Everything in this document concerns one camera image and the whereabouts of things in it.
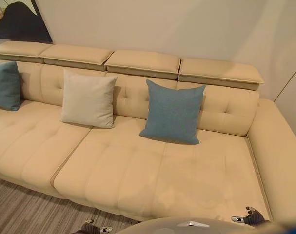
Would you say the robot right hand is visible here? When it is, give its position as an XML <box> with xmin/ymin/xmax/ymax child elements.
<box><xmin>231</xmin><ymin>206</ymin><xmax>271</xmax><ymax>228</ymax></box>

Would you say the cream leather sofa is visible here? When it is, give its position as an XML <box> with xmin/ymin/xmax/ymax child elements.
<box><xmin>0</xmin><ymin>40</ymin><xmax>296</xmax><ymax>229</ymax></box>

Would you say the robot silver torso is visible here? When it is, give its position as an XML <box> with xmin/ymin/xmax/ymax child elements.
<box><xmin>115</xmin><ymin>216</ymin><xmax>296</xmax><ymax>234</ymax></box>

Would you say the beige square cushion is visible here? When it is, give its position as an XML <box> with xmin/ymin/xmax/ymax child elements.
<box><xmin>59</xmin><ymin>68</ymin><xmax>118</xmax><ymax>129</ymax></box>

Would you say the blue square cushion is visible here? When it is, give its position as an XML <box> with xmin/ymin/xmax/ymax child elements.
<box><xmin>138</xmin><ymin>79</ymin><xmax>207</xmax><ymax>145</ymax></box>
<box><xmin>0</xmin><ymin>60</ymin><xmax>22</xmax><ymax>112</ymax></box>

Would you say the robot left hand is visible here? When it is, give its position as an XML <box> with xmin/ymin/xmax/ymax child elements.
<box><xmin>76</xmin><ymin>218</ymin><xmax>113</xmax><ymax>234</ymax></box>

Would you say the striped grey carpet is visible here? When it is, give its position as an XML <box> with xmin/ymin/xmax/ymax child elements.
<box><xmin>0</xmin><ymin>175</ymin><xmax>141</xmax><ymax>234</ymax></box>

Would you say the dark abstract wall painting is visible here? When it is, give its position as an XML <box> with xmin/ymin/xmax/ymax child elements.
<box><xmin>0</xmin><ymin>0</ymin><xmax>53</xmax><ymax>44</ymax></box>

